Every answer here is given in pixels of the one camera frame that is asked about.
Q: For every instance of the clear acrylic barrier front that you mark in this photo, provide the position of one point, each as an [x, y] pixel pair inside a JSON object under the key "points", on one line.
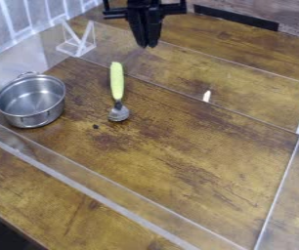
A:
{"points": [[181, 230]]}

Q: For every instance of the clear acrylic triangle bracket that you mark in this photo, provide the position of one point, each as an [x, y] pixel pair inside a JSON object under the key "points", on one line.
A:
{"points": [[76, 46]]}

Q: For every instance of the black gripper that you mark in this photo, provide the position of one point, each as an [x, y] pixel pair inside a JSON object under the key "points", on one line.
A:
{"points": [[157, 11]]}

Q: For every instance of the green handled metal spoon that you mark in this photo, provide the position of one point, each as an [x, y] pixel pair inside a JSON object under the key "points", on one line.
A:
{"points": [[119, 112]]}

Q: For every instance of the black strip on table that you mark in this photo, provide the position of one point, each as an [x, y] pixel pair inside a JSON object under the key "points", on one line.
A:
{"points": [[230, 16]]}

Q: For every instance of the small steel pot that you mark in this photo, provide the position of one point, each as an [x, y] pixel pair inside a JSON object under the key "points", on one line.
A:
{"points": [[32, 100]]}

